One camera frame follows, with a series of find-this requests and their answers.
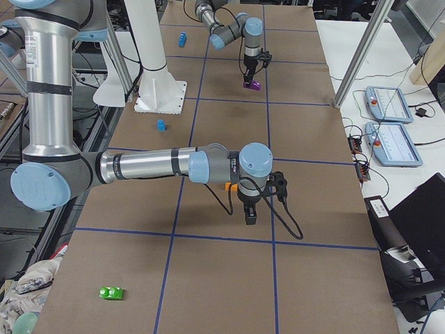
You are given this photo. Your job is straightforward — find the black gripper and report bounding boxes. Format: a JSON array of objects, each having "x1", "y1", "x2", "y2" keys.
[
  {"x1": 237, "y1": 191, "x2": 261, "y2": 225},
  {"x1": 243, "y1": 54, "x2": 260, "y2": 86}
]

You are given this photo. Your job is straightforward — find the purple trapezoid block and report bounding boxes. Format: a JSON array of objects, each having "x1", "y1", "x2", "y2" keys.
[{"x1": 243, "y1": 80, "x2": 261, "y2": 91}]

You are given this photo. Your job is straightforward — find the orange trapezoid block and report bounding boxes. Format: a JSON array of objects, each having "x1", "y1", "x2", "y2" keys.
[{"x1": 225, "y1": 182, "x2": 238, "y2": 192}]

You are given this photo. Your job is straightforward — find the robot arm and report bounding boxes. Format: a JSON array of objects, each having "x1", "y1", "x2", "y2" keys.
[
  {"x1": 195, "y1": 1, "x2": 271, "y2": 90},
  {"x1": 10, "y1": 1, "x2": 273, "y2": 225}
]

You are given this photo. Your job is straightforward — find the blue long brick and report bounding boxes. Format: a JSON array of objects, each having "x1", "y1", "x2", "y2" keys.
[{"x1": 178, "y1": 31, "x2": 187, "y2": 47}]

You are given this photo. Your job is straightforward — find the blue small brick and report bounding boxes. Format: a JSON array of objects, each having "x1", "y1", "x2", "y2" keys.
[{"x1": 156, "y1": 119, "x2": 167, "y2": 132}]

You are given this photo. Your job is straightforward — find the lower orange relay board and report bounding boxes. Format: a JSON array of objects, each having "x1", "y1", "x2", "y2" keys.
[{"x1": 355, "y1": 162, "x2": 371, "y2": 183}]

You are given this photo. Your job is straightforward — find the orange relay board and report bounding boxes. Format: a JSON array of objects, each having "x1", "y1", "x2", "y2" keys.
[
  {"x1": 355, "y1": 162, "x2": 371, "y2": 183},
  {"x1": 348, "y1": 136, "x2": 362, "y2": 154}
]

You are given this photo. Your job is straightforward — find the upper orange relay board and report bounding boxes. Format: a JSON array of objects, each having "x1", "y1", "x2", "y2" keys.
[{"x1": 348, "y1": 136, "x2": 362, "y2": 154}]

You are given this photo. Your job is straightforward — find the upper teach pendant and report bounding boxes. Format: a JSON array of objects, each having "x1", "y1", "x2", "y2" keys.
[{"x1": 365, "y1": 86, "x2": 413, "y2": 124}]

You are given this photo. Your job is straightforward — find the teach pendant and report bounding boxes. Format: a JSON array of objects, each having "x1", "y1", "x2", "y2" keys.
[
  {"x1": 365, "y1": 122, "x2": 423, "y2": 167},
  {"x1": 365, "y1": 86, "x2": 413, "y2": 124}
]

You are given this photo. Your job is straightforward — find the lower teach pendant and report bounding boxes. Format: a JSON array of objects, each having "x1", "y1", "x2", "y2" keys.
[{"x1": 365, "y1": 122, "x2": 423, "y2": 167}]

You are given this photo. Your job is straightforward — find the green double brick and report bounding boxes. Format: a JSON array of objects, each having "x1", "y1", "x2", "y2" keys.
[{"x1": 99, "y1": 286, "x2": 124, "y2": 301}]

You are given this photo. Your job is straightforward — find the black laptop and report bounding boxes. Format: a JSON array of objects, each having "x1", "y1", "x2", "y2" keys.
[{"x1": 389, "y1": 173, "x2": 444, "y2": 278}]

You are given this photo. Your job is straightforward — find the patterned cloth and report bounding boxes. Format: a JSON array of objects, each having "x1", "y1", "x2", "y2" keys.
[{"x1": 1, "y1": 257, "x2": 62, "y2": 333}]

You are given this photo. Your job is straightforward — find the pale green round object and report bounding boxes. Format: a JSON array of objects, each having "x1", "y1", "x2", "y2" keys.
[{"x1": 12, "y1": 312, "x2": 39, "y2": 334}]

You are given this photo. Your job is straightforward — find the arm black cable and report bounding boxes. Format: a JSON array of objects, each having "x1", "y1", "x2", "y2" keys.
[
  {"x1": 182, "y1": 0, "x2": 248, "y2": 76},
  {"x1": 204, "y1": 176, "x2": 304, "y2": 240}
]

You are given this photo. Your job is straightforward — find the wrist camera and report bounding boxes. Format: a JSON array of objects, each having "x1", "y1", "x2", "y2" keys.
[
  {"x1": 268, "y1": 171, "x2": 288, "y2": 204},
  {"x1": 259, "y1": 50, "x2": 272, "y2": 69}
]

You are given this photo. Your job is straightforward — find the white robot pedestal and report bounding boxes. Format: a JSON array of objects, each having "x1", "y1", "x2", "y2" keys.
[{"x1": 93, "y1": 1, "x2": 187, "y2": 114}]

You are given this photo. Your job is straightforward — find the aluminium frame post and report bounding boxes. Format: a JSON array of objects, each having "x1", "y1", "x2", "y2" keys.
[{"x1": 332, "y1": 0, "x2": 395, "y2": 109}]

